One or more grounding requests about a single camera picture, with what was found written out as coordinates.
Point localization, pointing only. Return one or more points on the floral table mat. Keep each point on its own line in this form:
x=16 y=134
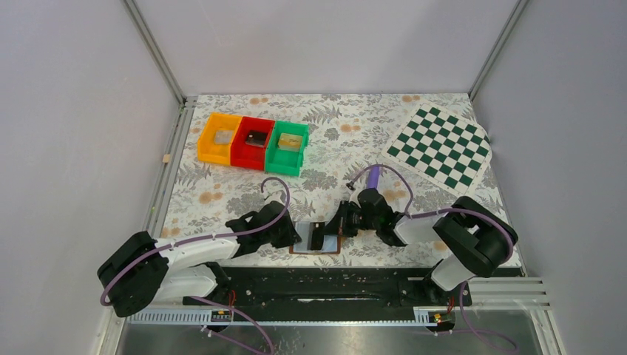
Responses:
x=347 y=133

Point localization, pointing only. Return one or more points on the brown leather card holder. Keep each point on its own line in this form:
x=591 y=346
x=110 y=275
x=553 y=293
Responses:
x=332 y=243

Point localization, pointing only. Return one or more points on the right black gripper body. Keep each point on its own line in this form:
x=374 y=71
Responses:
x=358 y=220

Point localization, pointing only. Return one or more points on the gold card in green bin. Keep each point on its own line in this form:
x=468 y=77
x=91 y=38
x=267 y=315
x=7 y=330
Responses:
x=289 y=142

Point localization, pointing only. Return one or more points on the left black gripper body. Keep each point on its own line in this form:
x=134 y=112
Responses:
x=277 y=238

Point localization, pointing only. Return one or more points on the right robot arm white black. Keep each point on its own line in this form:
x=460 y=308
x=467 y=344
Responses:
x=478 y=241

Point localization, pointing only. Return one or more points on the green plastic bin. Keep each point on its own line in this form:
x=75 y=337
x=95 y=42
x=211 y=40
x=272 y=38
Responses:
x=286 y=162

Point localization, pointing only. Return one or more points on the black credit card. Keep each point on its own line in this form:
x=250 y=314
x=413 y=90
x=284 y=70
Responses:
x=256 y=138
x=317 y=237

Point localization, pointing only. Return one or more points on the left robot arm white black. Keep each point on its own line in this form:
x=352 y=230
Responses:
x=144 y=270

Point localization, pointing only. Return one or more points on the green white checkered board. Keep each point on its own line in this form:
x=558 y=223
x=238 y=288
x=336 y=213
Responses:
x=449 y=151

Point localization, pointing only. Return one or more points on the red plastic bin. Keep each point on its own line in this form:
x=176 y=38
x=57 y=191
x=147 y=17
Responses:
x=245 y=156

